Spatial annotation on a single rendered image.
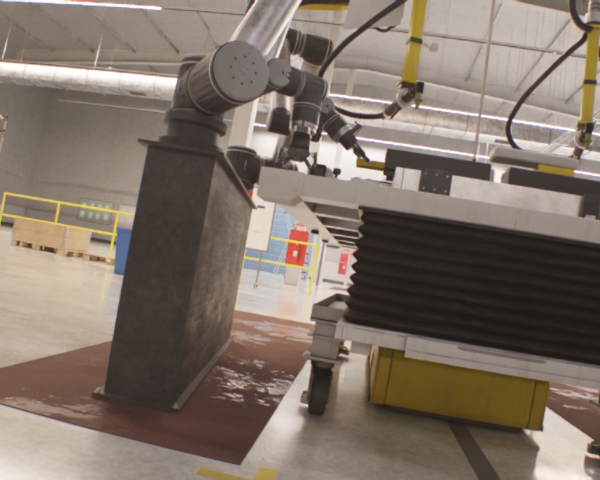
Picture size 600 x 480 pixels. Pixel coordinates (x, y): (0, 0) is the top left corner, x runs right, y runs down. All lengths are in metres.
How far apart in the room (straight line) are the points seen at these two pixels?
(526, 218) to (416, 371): 1.02
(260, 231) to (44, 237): 4.06
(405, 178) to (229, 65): 0.77
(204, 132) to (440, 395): 1.47
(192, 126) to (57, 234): 8.64
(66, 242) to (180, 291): 8.57
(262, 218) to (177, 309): 8.78
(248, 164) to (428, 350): 2.18
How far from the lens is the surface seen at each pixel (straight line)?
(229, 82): 1.72
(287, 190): 1.59
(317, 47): 3.23
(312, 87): 2.01
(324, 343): 2.15
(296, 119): 1.98
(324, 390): 2.12
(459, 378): 2.44
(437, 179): 2.01
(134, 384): 1.96
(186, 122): 1.96
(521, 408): 2.52
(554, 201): 2.12
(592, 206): 2.14
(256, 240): 10.58
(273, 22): 1.91
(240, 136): 7.74
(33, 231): 10.80
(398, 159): 2.22
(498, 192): 2.07
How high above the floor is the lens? 0.57
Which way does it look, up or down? 3 degrees up
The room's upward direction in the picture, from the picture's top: 10 degrees clockwise
